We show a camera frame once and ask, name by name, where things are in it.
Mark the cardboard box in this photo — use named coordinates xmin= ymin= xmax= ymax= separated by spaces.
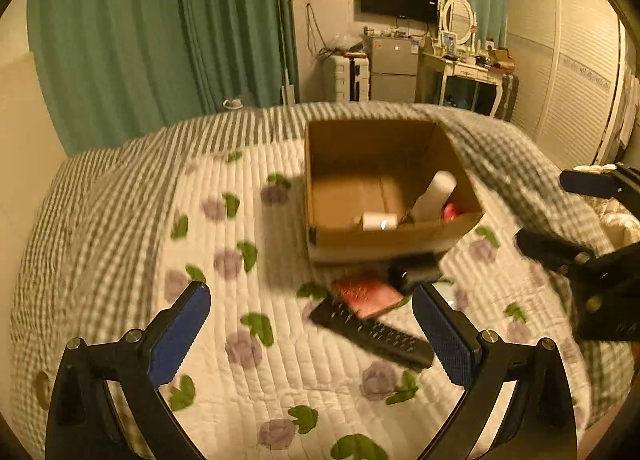
xmin=304 ymin=118 xmax=486 ymax=266

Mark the white suitcase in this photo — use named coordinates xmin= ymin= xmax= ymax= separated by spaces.
xmin=323 ymin=55 xmax=372 ymax=103

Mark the small black box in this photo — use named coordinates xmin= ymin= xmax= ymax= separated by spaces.
xmin=388 ymin=252 xmax=443 ymax=293

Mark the white louvred wardrobe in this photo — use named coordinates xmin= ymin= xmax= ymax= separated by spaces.
xmin=505 ymin=0 xmax=629 ymax=166

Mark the floral quilted blanket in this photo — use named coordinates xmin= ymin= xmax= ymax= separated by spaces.
xmin=100 ymin=150 xmax=596 ymax=460

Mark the red rectangular case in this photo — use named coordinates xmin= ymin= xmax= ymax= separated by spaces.
xmin=332 ymin=276 xmax=404 ymax=321

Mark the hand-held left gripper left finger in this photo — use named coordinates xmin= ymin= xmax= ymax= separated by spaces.
xmin=46 ymin=282 xmax=212 ymax=460

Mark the white dressing table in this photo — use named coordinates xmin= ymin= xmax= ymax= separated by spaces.
xmin=416 ymin=48 xmax=517 ymax=118

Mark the silver mini fridge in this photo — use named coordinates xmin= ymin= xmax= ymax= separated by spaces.
xmin=369 ymin=34 xmax=426 ymax=103

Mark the white pole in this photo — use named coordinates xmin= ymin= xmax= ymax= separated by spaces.
xmin=277 ymin=0 xmax=296 ymax=107

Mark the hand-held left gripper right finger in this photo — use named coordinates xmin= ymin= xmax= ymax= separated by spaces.
xmin=412 ymin=283 xmax=579 ymax=460

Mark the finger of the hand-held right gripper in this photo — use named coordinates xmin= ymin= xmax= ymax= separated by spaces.
xmin=515 ymin=228 xmax=596 ymax=277
xmin=559 ymin=163 xmax=640 ymax=216

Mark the small white cylinder jar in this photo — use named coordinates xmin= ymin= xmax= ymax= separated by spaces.
xmin=361 ymin=212 xmax=399 ymax=232

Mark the white plastic bottle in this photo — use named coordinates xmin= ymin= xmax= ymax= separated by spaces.
xmin=411 ymin=170 xmax=458 ymax=223

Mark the oval vanity mirror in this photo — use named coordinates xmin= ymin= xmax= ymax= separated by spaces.
xmin=439 ymin=0 xmax=478 ymax=47

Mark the black remote control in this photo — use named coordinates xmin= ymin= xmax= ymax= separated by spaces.
xmin=308 ymin=298 xmax=435 ymax=369

